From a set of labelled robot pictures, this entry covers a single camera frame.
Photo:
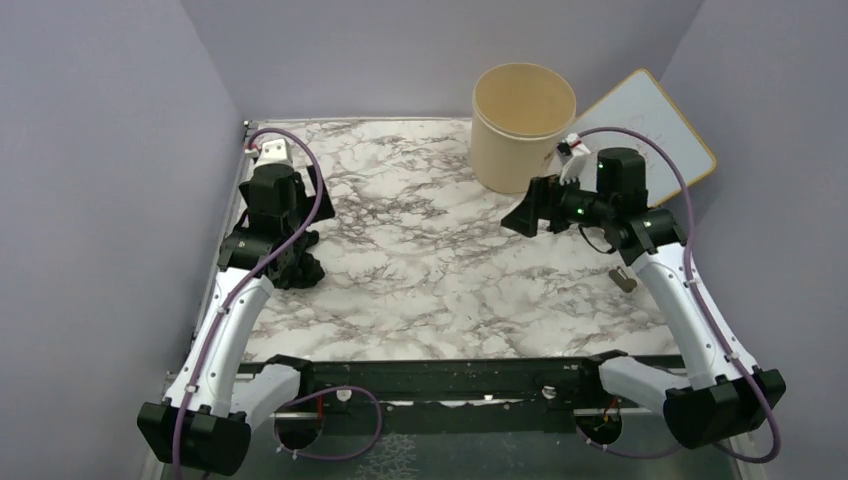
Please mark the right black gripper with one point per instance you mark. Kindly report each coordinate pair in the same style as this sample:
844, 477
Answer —
524, 219

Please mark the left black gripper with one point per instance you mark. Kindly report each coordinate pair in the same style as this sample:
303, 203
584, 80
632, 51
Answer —
308, 200

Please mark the black plastic trash bag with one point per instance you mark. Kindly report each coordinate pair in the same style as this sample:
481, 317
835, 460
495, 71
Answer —
296, 267

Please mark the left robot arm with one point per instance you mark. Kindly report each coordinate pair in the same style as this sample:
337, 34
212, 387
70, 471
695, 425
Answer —
205, 420

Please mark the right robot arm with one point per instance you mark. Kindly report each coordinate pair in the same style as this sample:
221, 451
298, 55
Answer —
723, 392

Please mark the beige round trash bin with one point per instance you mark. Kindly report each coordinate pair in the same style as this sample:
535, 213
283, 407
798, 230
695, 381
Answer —
519, 113

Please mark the small grey metal piece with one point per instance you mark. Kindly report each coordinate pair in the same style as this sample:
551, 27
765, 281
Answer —
622, 279

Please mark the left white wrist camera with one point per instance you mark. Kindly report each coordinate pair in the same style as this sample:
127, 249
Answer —
274, 152

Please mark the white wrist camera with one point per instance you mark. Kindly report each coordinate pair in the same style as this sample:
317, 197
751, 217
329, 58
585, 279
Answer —
573, 154
274, 152

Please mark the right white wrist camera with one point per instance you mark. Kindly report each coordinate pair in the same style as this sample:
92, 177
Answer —
573, 154

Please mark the white board with wooden frame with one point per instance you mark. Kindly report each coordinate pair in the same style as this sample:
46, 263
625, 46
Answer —
639, 103

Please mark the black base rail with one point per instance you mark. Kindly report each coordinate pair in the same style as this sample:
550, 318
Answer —
441, 396

